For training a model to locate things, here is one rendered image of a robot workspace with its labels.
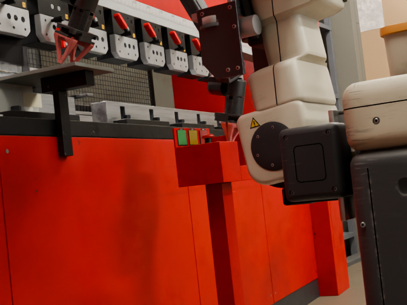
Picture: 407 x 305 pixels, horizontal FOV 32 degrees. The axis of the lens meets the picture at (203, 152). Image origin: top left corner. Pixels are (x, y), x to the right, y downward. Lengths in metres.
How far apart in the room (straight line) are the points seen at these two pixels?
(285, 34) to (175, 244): 1.08
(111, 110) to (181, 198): 0.40
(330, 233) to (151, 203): 1.73
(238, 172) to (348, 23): 3.62
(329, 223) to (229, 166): 1.82
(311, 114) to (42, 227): 0.74
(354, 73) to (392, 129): 4.34
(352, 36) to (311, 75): 4.05
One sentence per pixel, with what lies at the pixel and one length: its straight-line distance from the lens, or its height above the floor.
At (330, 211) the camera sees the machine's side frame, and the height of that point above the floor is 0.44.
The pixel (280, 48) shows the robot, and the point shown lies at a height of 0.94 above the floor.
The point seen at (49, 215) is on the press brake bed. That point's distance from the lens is 1.87.
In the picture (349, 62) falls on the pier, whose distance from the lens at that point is 5.61.
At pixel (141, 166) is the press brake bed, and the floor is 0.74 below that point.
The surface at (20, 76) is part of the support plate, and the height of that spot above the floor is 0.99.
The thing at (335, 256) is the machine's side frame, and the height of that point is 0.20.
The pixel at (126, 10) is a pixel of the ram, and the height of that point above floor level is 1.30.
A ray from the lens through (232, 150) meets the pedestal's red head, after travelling 2.12.
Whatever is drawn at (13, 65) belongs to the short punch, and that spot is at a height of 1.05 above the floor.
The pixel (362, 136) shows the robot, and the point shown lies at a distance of 1.27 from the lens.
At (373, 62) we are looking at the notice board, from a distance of 5.74.
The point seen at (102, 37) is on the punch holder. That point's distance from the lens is 2.40.
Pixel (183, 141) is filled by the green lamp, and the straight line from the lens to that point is 2.18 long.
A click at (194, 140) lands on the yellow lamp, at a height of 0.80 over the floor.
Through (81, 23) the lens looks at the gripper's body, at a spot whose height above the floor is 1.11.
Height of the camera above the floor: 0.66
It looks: 3 degrees up
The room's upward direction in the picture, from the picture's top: 6 degrees counter-clockwise
